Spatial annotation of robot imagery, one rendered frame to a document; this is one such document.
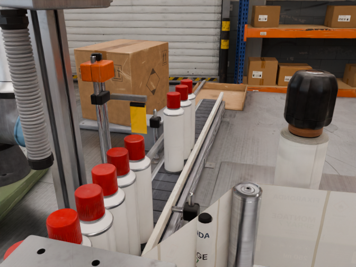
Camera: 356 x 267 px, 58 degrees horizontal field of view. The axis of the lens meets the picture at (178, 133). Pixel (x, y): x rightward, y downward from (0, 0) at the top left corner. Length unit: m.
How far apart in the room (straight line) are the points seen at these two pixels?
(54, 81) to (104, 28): 4.58
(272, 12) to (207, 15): 1.01
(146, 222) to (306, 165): 0.30
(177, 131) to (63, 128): 0.30
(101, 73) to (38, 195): 0.45
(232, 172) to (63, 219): 0.55
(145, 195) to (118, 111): 0.68
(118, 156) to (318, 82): 0.34
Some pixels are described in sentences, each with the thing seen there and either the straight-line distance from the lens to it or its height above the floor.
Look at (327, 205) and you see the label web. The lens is 0.48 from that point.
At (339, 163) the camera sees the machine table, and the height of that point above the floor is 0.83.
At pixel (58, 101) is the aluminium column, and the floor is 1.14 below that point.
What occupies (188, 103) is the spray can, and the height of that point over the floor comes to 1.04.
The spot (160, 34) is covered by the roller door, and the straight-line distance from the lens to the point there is 4.94.
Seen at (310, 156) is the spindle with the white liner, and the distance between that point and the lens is 0.61.
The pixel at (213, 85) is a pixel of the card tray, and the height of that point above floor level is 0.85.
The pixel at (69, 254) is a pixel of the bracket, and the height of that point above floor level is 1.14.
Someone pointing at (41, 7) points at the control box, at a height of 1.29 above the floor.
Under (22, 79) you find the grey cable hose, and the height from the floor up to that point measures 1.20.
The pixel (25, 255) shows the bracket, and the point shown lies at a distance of 0.25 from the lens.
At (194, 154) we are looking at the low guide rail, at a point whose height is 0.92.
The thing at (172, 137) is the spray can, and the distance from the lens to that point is 0.77.
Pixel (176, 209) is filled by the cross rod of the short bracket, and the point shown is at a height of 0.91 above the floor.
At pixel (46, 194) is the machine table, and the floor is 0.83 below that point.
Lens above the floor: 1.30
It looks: 24 degrees down
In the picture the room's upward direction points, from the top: straight up
